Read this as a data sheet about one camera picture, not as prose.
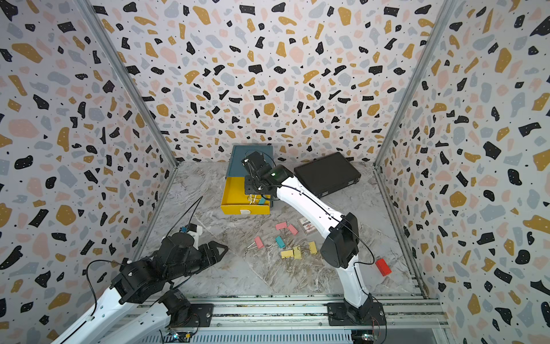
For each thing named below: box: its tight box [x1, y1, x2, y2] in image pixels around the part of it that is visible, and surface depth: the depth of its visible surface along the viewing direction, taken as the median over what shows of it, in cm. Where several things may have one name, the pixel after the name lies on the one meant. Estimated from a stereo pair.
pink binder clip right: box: [287, 223, 299, 236], surface depth 97 cm
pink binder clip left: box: [247, 235, 265, 251], surface depth 93 cm
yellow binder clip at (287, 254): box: [280, 250, 294, 259], surface depth 89 cm
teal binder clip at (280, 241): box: [275, 235, 286, 249], surface depth 93 cm
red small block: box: [375, 258, 392, 277], surface depth 86 cm
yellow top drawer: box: [220, 176, 272, 215], surface depth 87 cm
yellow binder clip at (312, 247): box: [307, 240, 318, 255], surface depth 92 cm
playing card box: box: [297, 217, 318, 235], surface depth 97 cm
